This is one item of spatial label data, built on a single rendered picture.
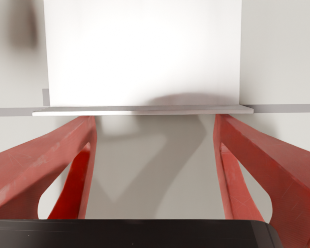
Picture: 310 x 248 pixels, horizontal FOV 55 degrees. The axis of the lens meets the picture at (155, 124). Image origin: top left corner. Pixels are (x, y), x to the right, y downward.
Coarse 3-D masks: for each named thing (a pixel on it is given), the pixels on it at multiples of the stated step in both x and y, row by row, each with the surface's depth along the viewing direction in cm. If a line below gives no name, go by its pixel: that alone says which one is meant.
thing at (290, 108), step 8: (256, 104) 14; (264, 104) 14; (272, 104) 14; (280, 104) 14; (288, 104) 14; (296, 104) 14; (304, 104) 14; (0, 112) 14; (8, 112) 14; (16, 112) 14; (24, 112) 14; (256, 112) 14; (264, 112) 14; (272, 112) 14; (280, 112) 14; (288, 112) 14; (296, 112) 14; (304, 112) 14
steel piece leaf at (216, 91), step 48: (48, 0) 13; (96, 0) 13; (144, 0) 13; (192, 0) 13; (240, 0) 13; (48, 48) 13; (96, 48) 13; (144, 48) 13; (192, 48) 13; (240, 48) 13; (96, 96) 13; (144, 96) 13; (192, 96) 13
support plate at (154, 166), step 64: (0, 0) 13; (256, 0) 13; (0, 64) 13; (256, 64) 13; (0, 128) 14; (128, 128) 14; (192, 128) 14; (256, 128) 14; (128, 192) 14; (192, 192) 14; (256, 192) 14
